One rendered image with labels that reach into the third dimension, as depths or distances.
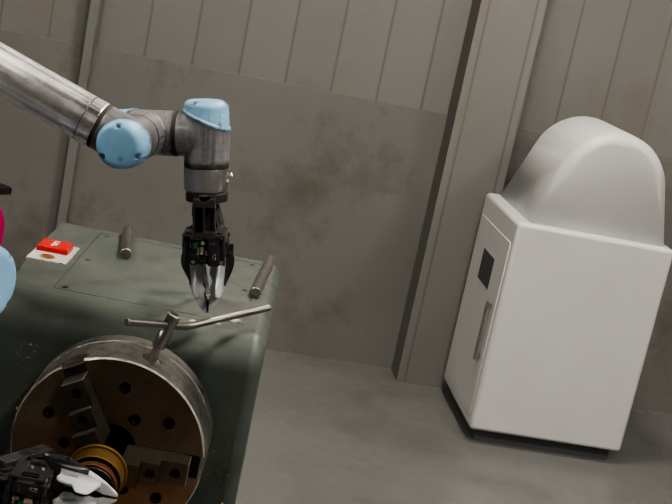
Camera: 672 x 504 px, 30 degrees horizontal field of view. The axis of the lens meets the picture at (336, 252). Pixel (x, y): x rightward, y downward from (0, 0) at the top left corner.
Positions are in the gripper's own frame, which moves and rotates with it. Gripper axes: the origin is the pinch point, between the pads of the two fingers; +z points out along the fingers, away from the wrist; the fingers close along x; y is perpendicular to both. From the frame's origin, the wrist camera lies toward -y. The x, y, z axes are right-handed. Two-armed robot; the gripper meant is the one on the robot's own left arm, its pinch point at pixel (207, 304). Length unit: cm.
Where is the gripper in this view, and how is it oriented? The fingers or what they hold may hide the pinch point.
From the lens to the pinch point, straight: 215.8
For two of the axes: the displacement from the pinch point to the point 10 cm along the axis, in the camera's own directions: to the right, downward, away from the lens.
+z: -0.3, 9.7, 2.3
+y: -0.1, 2.3, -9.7
